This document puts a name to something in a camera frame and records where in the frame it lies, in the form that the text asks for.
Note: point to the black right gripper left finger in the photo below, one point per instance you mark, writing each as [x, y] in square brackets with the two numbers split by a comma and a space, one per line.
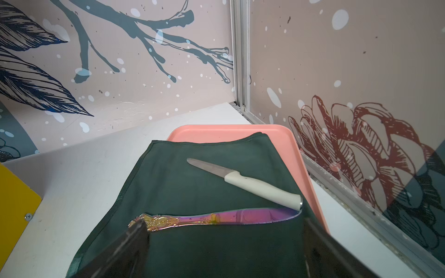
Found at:
[124, 258]

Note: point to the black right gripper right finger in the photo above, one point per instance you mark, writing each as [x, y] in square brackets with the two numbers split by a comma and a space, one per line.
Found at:
[326, 258]

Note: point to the yellow shelf unit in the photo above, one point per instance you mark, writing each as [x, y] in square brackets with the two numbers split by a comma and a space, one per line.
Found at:
[18, 205]

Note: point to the iridescent butter knife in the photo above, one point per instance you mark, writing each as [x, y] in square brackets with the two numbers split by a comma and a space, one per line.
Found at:
[249, 216]

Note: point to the dark green cloth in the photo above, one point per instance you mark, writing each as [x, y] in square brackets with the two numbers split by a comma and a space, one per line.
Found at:
[163, 183]

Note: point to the pink plastic tray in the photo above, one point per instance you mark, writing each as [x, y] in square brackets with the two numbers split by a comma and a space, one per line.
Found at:
[282, 139]

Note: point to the white handled knife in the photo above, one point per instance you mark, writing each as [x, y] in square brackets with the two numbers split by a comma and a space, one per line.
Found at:
[252, 185]

